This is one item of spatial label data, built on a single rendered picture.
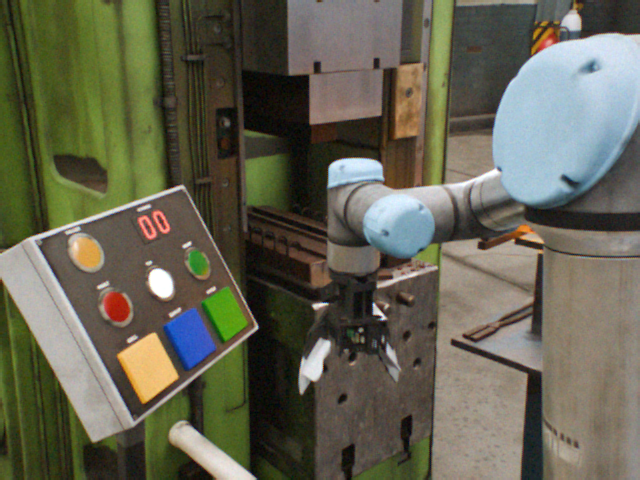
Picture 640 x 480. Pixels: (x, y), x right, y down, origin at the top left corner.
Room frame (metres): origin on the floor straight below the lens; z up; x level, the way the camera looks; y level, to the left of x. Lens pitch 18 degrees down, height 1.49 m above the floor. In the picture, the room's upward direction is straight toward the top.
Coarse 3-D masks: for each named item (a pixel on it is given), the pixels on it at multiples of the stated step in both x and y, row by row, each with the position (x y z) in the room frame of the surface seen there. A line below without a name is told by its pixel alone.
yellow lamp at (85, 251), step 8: (80, 240) 0.97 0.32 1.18; (88, 240) 0.98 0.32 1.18; (80, 248) 0.96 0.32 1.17; (88, 248) 0.97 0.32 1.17; (96, 248) 0.99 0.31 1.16; (80, 256) 0.96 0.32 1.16; (88, 256) 0.97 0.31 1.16; (96, 256) 0.98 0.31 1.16; (88, 264) 0.96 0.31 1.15; (96, 264) 0.97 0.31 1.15
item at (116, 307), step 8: (112, 296) 0.96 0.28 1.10; (120, 296) 0.97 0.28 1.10; (104, 304) 0.94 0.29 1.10; (112, 304) 0.95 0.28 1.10; (120, 304) 0.96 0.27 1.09; (128, 304) 0.97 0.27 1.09; (112, 312) 0.94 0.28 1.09; (120, 312) 0.95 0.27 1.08; (128, 312) 0.96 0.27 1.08; (120, 320) 0.94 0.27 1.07
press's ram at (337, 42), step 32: (256, 0) 1.48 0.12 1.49; (288, 0) 1.41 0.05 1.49; (320, 0) 1.47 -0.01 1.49; (352, 0) 1.51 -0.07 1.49; (384, 0) 1.57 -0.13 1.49; (256, 32) 1.48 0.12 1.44; (288, 32) 1.41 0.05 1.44; (320, 32) 1.46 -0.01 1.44; (352, 32) 1.51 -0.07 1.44; (384, 32) 1.57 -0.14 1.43; (256, 64) 1.48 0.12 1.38; (288, 64) 1.41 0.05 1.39; (320, 64) 1.46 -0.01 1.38; (352, 64) 1.51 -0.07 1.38; (384, 64) 1.57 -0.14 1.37
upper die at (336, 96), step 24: (336, 72) 1.49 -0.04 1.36; (360, 72) 1.53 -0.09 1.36; (264, 96) 1.55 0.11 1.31; (288, 96) 1.49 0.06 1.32; (312, 96) 1.44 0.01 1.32; (336, 96) 1.49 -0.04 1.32; (360, 96) 1.53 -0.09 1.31; (288, 120) 1.49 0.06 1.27; (312, 120) 1.44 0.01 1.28; (336, 120) 1.49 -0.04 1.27
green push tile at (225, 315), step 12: (228, 288) 1.15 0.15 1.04; (204, 300) 1.10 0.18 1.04; (216, 300) 1.11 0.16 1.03; (228, 300) 1.13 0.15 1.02; (216, 312) 1.09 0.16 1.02; (228, 312) 1.12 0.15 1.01; (240, 312) 1.14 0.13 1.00; (216, 324) 1.08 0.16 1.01; (228, 324) 1.10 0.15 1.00; (240, 324) 1.12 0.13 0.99; (228, 336) 1.08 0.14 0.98
